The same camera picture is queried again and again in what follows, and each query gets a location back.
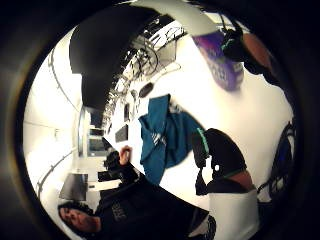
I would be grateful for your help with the purple snack packet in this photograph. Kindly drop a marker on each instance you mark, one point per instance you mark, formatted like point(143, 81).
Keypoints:
point(220, 65)

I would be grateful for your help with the teal jacket with white stripes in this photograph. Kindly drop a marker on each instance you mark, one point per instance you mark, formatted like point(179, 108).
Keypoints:
point(166, 140)

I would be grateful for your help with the the person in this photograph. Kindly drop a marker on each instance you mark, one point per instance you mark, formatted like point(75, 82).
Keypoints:
point(150, 206)

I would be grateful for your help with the black oval computer mouse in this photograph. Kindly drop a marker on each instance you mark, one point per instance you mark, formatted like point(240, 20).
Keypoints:
point(146, 90)

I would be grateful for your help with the small dark monitor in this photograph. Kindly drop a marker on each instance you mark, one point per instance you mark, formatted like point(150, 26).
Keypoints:
point(126, 112)
point(121, 133)

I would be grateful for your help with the dark desk monitor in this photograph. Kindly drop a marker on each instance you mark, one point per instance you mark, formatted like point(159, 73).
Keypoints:
point(96, 146)
point(96, 119)

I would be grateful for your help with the large black screen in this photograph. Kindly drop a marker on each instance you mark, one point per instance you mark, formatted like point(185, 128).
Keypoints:
point(103, 50)

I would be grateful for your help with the dark tilted monitor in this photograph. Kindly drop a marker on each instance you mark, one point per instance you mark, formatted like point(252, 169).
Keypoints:
point(74, 186)

